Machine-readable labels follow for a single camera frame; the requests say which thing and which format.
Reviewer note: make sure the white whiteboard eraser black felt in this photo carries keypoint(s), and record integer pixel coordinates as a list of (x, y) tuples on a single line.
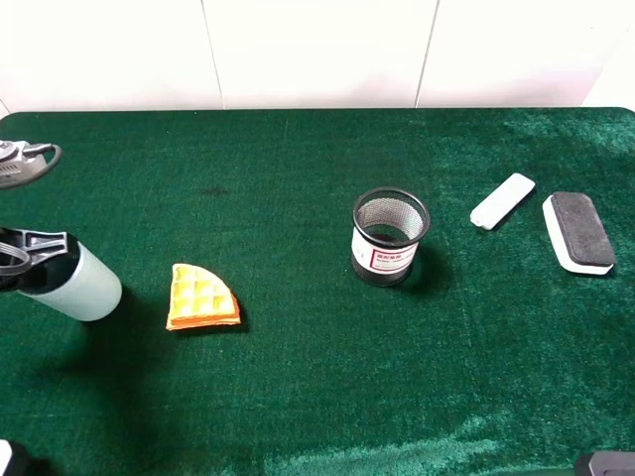
[(577, 234)]

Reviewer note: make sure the yellow waffle slice toy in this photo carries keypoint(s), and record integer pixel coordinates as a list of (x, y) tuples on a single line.
[(199, 298)]

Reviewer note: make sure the black base right corner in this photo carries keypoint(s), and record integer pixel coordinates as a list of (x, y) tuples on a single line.
[(605, 463)]

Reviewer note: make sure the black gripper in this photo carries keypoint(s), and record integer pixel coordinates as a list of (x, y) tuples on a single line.
[(24, 250)]

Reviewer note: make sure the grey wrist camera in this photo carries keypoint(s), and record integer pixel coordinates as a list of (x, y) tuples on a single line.
[(16, 168)]

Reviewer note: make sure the green velvet tablecloth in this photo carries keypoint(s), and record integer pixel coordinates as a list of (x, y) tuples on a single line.
[(489, 358)]

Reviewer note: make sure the black mesh pen holder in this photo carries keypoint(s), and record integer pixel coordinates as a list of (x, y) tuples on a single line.
[(388, 226)]

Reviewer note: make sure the light blue plastic cup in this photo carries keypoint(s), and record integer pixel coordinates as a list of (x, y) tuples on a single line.
[(92, 292)]

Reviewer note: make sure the black white base left corner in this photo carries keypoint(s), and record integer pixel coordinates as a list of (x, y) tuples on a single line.
[(15, 459)]

